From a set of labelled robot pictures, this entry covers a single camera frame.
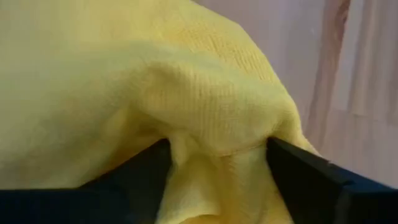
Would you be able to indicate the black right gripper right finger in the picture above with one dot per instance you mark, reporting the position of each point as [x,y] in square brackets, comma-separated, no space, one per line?
[326,199]

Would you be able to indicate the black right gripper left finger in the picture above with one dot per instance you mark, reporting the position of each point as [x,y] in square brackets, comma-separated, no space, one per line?
[77,208]

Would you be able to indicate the yellow microfiber towel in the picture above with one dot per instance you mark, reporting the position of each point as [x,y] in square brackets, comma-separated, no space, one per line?
[155,93]

